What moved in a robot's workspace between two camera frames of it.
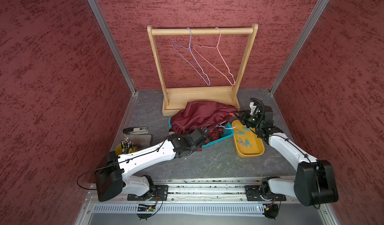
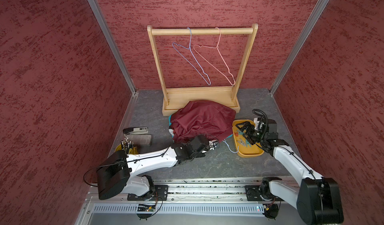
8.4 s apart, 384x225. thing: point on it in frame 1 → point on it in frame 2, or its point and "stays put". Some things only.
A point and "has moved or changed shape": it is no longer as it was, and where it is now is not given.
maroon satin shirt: x=197 y=113 has moved or changed shape
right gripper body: x=249 y=120 → x=253 y=135
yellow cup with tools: x=125 y=147 stays put
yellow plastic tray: x=247 y=142 stays put
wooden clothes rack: x=176 y=97 stays put
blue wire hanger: x=225 y=128 → x=228 y=146
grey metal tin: x=141 y=141 stays put
